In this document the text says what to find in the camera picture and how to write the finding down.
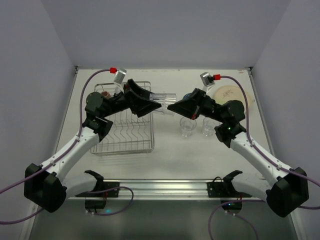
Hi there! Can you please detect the aluminium front rail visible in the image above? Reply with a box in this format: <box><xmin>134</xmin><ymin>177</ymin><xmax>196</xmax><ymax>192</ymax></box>
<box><xmin>78</xmin><ymin>179</ymin><xmax>264</xmax><ymax>200</ymax></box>

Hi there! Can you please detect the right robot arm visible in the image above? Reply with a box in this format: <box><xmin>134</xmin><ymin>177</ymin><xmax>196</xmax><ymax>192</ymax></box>
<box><xmin>167</xmin><ymin>88</ymin><xmax>309</xmax><ymax>218</ymax></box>

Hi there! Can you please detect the brown ceramic mug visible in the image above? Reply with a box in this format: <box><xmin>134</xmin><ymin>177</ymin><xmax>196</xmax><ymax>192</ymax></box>
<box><xmin>101</xmin><ymin>91</ymin><xmax>112</xmax><ymax>99</ymax></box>

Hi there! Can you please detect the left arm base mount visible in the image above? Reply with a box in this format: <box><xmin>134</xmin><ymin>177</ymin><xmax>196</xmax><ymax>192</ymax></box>
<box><xmin>84</xmin><ymin>181</ymin><xmax>120</xmax><ymax>213</ymax></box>

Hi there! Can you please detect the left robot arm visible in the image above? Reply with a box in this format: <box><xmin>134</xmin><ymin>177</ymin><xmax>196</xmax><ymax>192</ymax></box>
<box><xmin>24</xmin><ymin>79</ymin><xmax>162</xmax><ymax>213</ymax></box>

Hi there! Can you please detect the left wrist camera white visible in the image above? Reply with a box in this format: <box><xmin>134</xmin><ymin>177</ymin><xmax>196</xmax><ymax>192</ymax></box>
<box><xmin>113</xmin><ymin>69</ymin><xmax>127</xmax><ymax>92</ymax></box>

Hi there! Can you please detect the clear glass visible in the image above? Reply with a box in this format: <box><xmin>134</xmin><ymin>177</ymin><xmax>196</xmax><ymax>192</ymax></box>
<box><xmin>149</xmin><ymin>93</ymin><xmax>177</xmax><ymax>114</ymax></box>
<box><xmin>179</xmin><ymin>117</ymin><xmax>197</xmax><ymax>137</ymax></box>
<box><xmin>202</xmin><ymin>117</ymin><xmax>216</xmax><ymax>137</ymax></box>

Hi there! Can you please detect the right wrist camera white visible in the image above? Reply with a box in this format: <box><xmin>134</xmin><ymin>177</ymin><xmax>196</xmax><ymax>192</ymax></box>
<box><xmin>200</xmin><ymin>72</ymin><xmax>215</xmax><ymax>93</ymax></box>

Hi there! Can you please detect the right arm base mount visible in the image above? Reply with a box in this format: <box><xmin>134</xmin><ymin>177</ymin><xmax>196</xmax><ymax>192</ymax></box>
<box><xmin>206</xmin><ymin>176</ymin><xmax>243</xmax><ymax>212</ymax></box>

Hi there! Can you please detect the metal wire dish rack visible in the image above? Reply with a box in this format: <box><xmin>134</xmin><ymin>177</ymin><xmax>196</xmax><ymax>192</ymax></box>
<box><xmin>85</xmin><ymin>82</ymin><xmax>155</xmax><ymax>156</ymax></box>

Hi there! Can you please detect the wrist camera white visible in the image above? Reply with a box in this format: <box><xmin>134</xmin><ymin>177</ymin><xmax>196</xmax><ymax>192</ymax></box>
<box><xmin>113</xmin><ymin>69</ymin><xmax>127</xmax><ymax>92</ymax></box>
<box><xmin>200</xmin><ymin>72</ymin><xmax>215</xmax><ymax>93</ymax></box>

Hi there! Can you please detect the green plate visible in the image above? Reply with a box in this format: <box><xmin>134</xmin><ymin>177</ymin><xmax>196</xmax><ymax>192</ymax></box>
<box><xmin>212</xmin><ymin>85</ymin><xmax>247</xmax><ymax>110</ymax></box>

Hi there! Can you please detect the blue patterned bowl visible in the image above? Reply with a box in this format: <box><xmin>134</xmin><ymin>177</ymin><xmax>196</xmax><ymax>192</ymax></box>
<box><xmin>182</xmin><ymin>92</ymin><xmax>193</xmax><ymax>100</ymax></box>

